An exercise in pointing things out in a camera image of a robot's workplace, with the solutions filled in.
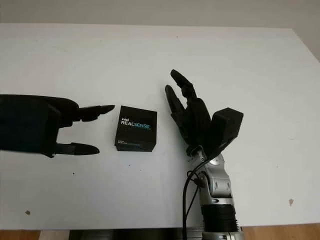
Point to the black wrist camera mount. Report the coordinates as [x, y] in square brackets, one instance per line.
[25, 125]
[225, 125]

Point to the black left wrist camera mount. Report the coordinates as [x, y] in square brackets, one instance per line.
[25, 125]

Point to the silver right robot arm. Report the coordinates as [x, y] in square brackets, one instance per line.
[220, 185]

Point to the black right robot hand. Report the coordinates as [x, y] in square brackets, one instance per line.
[197, 120]

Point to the dark robot torso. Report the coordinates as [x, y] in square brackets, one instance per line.
[125, 235]

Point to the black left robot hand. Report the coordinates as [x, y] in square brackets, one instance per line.
[67, 110]

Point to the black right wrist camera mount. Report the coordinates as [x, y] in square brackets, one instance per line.
[225, 125]

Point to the black RealSense box lid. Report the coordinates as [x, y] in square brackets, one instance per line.
[135, 125]

